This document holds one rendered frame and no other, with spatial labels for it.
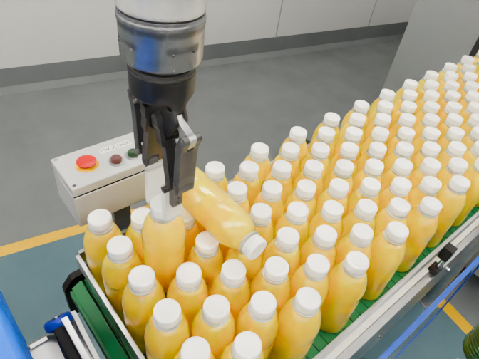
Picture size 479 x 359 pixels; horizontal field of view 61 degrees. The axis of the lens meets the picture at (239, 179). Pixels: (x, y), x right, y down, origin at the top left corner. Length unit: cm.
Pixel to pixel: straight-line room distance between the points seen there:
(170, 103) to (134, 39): 8
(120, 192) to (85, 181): 8
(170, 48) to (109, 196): 45
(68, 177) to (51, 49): 250
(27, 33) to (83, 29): 36
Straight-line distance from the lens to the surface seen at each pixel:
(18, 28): 317
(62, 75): 332
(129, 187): 82
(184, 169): 49
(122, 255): 67
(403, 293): 97
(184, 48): 42
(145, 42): 41
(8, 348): 46
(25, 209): 234
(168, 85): 44
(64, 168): 81
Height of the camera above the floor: 162
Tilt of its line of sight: 42 degrees down
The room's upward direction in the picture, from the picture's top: 9 degrees clockwise
